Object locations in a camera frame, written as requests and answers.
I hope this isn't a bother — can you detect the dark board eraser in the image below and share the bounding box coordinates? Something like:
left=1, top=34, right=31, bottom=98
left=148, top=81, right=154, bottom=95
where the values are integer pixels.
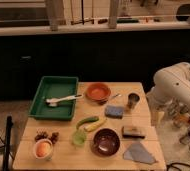
left=122, top=126, right=146, bottom=139

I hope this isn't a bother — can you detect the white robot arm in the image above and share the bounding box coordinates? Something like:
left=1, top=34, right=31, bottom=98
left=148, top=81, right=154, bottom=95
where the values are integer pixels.
left=146, top=62, right=190, bottom=126

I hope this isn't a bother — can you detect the red bowl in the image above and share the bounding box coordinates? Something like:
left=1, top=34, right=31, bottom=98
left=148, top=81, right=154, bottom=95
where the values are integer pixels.
left=85, top=82, right=111, bottom=101

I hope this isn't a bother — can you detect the dark brown bowl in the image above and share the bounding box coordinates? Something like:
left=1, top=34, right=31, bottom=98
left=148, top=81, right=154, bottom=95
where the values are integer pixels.
left=91, top=128, right=120, bottom=157

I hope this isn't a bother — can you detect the blue sponge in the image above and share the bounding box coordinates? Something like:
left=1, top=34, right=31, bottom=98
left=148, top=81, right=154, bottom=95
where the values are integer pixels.
left=105, top=105, right=124, bottom=118

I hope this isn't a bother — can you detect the green plastic tray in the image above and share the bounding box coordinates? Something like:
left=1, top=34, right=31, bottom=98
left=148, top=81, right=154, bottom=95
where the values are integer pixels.
left=29, top=76, right=78, bottom=121

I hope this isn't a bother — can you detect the metal cup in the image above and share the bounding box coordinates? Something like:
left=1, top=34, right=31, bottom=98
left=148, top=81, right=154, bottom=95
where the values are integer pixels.
left=127, top=93, right=140, bottom=109

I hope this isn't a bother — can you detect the yellow banana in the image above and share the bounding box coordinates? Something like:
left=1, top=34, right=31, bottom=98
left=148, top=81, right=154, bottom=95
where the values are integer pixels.
left=84, top=118, right=107, bottom=132

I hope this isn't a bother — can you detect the white brush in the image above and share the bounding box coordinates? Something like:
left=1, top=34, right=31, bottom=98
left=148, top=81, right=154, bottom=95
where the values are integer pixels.
left=45, top=95, right=81, bottom=107

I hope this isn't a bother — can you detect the brown dried fruit pile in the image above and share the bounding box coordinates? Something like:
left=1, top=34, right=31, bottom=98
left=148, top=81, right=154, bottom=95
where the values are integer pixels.
left=34, top=131, right=59, bottom=144

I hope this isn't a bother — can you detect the grey cloth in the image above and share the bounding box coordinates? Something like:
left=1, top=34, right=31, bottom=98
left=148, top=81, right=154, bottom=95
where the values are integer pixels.
left=123, top=142, right=156, bottom=164

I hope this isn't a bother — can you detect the white cup with orange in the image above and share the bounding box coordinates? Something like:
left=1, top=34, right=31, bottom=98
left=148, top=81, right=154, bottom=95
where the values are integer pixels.
left=33, top=139, right=53, bottom=160

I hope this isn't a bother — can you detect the black chair frame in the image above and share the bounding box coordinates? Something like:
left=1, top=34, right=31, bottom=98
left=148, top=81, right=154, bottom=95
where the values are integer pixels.
left=0, top=116, right=13, bottom=171

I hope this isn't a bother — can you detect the black cable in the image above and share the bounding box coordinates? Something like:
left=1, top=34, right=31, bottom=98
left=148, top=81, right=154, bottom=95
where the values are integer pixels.
left=166, top=161, right=190, bottom=171

